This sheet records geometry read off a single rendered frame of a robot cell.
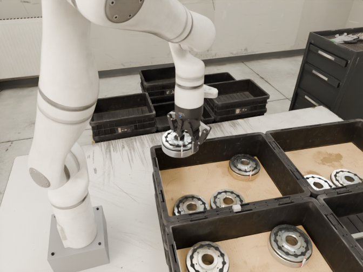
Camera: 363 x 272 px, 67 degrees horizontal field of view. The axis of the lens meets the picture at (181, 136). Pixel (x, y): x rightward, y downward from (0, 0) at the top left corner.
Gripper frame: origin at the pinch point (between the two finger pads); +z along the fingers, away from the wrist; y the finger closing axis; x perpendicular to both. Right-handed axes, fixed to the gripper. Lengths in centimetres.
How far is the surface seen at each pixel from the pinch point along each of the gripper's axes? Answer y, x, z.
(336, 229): 41.8, 2.1, 6.5
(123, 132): -76, 38, 51
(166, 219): 8.6, -20.1, 6.6
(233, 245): 22.7, -10.0, 16.4
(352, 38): 13, 181, 10
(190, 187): 1.7, -0.2, 16.5
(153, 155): -10.0, -4.4, 6.6
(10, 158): -178, 0, 101
